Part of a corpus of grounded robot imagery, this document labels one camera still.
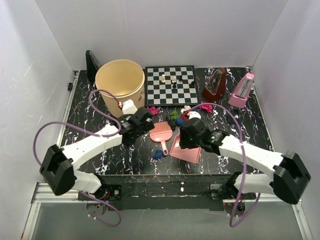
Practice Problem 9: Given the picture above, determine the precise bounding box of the pink dustpan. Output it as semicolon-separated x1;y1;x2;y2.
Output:
169;133;201;164

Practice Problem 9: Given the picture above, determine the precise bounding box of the pink hand brush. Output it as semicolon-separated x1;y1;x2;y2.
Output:
149;121;173;156

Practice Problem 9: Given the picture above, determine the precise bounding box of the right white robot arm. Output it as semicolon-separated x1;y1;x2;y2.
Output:
179;118;311;205

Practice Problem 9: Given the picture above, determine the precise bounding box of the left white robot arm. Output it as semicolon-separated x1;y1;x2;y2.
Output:
39;107;154;200

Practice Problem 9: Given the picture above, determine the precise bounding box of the magenta paper scrap left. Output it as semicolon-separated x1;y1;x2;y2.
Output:
147;106;159;115

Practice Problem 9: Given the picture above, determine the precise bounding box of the magenta paper scrap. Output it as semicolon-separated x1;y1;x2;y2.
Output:
147;106;159;115
199;101;213;113

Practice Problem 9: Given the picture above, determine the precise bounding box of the blue paper scrap centre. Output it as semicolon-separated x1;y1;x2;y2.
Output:
175;117;186;127

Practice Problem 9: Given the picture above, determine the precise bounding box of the red paper scrap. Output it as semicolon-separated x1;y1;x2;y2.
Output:
181;113;188;122

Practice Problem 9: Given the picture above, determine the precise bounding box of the black paper scrap centre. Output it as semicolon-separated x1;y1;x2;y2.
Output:
165;115;177;132

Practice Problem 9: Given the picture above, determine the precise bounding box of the white paper scrap upper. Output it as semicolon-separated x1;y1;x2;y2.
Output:
180;105;191;114

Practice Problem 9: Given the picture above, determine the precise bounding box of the green paper scrap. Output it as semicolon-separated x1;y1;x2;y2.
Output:
170;108;180;121

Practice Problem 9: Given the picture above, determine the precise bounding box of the magenta paper scrap right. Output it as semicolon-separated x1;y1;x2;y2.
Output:
199;101;213;113

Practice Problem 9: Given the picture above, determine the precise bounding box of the blue scrap near brush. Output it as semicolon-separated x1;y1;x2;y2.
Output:
152;149;166;160

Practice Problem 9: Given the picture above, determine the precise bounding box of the black white chessboard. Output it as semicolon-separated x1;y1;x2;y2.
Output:
144;65;201;107

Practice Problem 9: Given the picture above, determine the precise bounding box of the brown metronome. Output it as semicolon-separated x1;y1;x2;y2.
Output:
202;68;226;103

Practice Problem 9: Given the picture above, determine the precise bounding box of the beige plastic bucket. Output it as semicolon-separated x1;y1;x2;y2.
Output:
95;59;145;118

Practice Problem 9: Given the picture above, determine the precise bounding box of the black chess piece right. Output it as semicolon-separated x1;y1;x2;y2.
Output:
189;80;195;88

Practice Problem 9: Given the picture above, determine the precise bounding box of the pink metronome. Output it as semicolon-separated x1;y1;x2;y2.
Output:
228;72;255;109

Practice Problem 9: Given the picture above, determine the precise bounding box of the black triangular stand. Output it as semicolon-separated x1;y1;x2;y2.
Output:
85;50;101;84

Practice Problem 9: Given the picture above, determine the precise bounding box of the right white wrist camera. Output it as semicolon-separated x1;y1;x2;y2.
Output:
186;111;201;120

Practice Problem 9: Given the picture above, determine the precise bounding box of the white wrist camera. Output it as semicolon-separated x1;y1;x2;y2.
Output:
186;111;201;120
118;99;138;115

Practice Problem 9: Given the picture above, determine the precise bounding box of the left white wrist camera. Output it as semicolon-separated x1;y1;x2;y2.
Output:
118;99;138;115

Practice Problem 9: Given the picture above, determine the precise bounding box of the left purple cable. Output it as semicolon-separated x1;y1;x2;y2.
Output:
32;89;123;228

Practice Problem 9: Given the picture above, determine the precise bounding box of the purple cable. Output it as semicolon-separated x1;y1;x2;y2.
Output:
32;89;123;228
191;102;261;228

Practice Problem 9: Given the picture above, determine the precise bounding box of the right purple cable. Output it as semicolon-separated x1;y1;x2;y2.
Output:
191;102;261;228

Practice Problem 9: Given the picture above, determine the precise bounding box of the aluminium frame rail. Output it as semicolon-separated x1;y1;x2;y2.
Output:
21;182;82;240

